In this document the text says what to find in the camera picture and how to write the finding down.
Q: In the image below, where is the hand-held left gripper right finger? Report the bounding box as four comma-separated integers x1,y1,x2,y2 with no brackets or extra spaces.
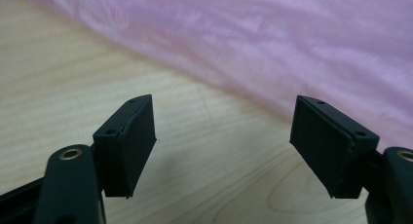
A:
289,94,381,200

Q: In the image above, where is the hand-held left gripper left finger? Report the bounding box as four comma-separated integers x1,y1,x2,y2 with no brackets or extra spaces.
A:
92,93,158,199

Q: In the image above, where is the pink plastic bag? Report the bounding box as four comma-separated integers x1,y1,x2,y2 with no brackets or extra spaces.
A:
23,0,413,150

